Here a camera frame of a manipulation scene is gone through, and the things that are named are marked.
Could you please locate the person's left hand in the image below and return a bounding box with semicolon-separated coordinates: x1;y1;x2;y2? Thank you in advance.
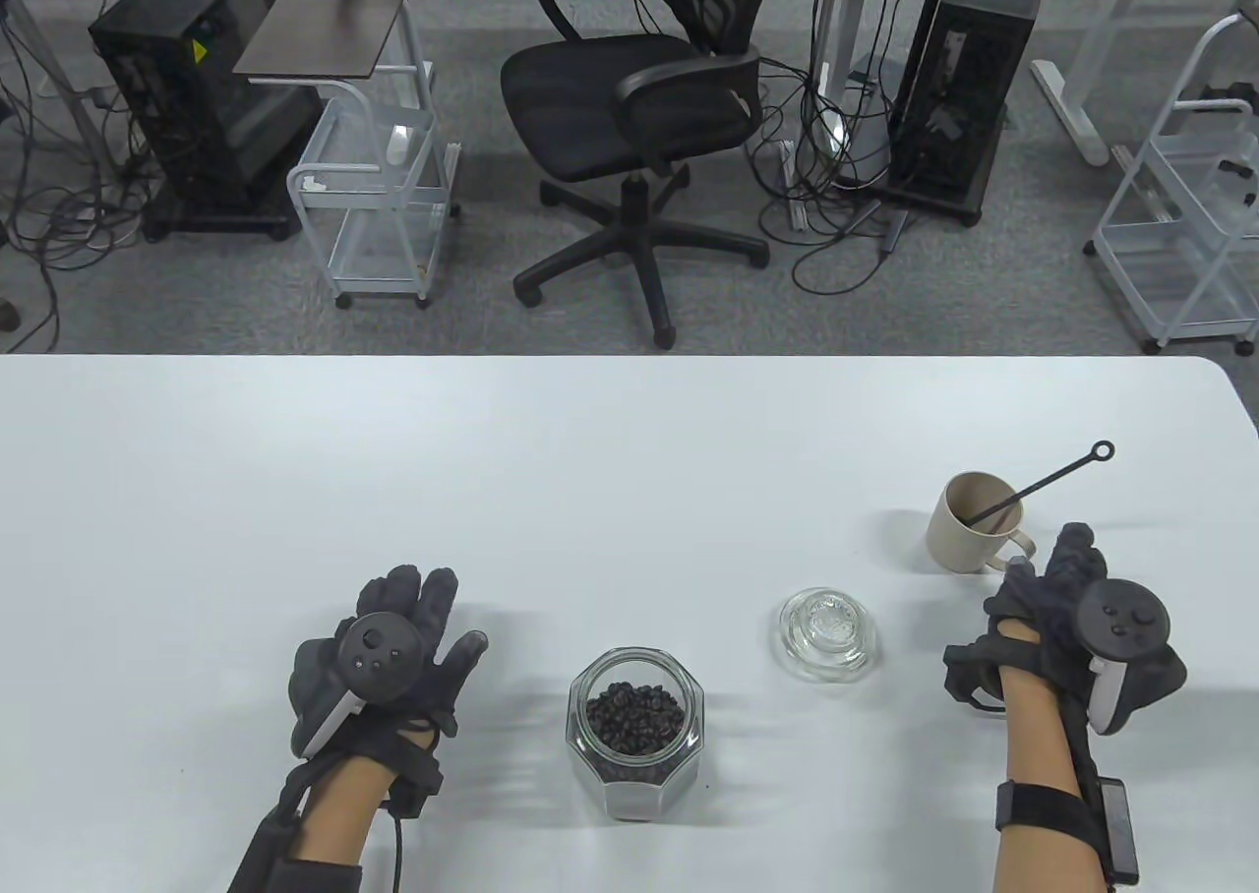
290;566;490;766

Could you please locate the person's right hand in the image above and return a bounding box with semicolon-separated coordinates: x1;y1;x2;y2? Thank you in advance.
984;522;1188;737

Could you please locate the beige cup with handle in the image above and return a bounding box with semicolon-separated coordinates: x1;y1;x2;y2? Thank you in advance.
926;472;1036;573

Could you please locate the black measuring scoop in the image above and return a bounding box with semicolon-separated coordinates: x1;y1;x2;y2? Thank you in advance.
959;440;1116;530

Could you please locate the round glass jar lid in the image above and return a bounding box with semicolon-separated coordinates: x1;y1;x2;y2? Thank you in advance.
779;588;881;683

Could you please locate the octagonal glass jar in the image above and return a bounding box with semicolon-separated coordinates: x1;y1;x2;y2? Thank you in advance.
565;647;707;823

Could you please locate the black forearm battery pack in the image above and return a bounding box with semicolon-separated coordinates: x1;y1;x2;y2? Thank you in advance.
1097;780;1140;886

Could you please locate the person's right forearm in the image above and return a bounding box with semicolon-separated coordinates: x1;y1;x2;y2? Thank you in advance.
991;672;1117;893

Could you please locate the person's left forearm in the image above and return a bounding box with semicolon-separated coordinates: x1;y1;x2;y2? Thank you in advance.
228;750;414;893

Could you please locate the black white left hand controller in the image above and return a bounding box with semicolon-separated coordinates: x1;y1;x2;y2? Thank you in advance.
295;613;426;758

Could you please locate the black white hand controller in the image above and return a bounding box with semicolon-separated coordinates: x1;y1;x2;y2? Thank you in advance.
1074;578;1176;737
295;613;426;758

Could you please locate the black white right hand controller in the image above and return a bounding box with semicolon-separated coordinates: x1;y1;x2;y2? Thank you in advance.
1074;578;1176;737

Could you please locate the white cart with brown-top table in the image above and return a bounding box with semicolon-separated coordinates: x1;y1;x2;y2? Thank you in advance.
286;82;463;310

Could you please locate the white power strip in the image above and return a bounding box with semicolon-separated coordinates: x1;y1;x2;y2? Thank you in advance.
777;141;812;235

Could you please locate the black mesh office chair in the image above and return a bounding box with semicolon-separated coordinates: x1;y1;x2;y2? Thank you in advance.
500;0;793;349

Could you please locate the black computer tower yellow sticker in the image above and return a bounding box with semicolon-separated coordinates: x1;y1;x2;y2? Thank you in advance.
89;0;326;242

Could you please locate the brown top side table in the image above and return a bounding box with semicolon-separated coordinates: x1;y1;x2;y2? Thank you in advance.
232;0;439;112

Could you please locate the grey desk leg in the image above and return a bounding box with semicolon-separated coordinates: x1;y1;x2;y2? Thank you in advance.
0;0;109;176

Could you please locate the white desk column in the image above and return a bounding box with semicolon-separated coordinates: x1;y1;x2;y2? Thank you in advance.
811;0;886;186

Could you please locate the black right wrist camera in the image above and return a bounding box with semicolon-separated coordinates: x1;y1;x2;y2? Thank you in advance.
944;642;1006;712

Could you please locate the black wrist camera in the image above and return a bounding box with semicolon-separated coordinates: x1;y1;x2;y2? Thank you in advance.
944;642;1006;712
389;745;446;817

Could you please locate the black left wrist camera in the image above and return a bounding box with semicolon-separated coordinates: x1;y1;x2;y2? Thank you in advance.
389;745;446;817

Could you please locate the white wire utility cart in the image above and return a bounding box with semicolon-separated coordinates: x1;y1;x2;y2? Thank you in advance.
1084;13;1259;357

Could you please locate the white desk frame dark top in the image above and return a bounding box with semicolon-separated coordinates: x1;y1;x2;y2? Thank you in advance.
1013;0;1157;168

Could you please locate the tangled black cable bundle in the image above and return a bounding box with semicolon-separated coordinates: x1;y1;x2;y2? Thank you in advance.
0;8;149;353

